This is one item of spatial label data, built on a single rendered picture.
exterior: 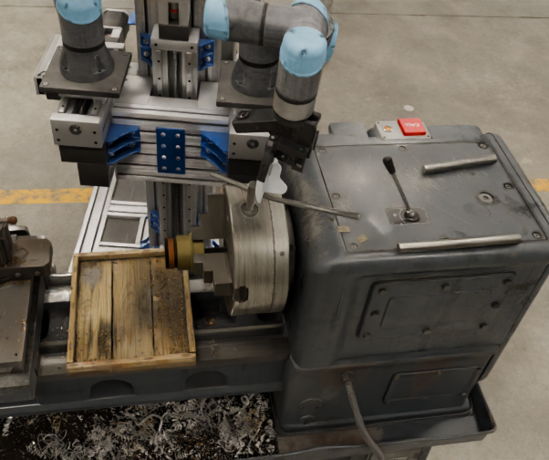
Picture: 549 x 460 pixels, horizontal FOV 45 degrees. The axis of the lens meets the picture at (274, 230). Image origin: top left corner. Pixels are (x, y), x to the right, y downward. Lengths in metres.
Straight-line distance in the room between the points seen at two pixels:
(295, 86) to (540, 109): 3.46
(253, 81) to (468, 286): 0.83
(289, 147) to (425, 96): 3.09
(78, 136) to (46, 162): 1.62
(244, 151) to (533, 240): 0.82
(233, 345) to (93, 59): 0.88
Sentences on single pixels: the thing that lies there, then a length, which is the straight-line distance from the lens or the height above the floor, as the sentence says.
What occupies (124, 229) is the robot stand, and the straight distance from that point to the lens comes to 2.85.
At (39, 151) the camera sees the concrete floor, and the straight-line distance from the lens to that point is 3.62.
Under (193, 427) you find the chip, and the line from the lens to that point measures 1.87.
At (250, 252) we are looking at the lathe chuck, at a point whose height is 1.19.
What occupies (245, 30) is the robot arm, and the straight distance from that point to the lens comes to 1.20.
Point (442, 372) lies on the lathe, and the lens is 1.85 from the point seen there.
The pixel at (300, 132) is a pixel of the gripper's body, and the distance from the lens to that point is 1.21.
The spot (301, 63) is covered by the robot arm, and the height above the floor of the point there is 1.68.
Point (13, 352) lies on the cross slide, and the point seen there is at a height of 0.97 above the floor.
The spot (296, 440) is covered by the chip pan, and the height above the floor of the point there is 0.54.
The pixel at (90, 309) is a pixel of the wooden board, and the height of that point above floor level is 0.89.
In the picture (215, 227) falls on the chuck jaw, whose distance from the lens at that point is 1.55.
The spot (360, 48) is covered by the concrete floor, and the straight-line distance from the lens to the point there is 4.62.
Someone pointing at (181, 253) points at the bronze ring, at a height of 1.11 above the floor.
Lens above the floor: 2.25
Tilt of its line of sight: 45 degrees down
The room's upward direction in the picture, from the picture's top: 8 degrees clockwise
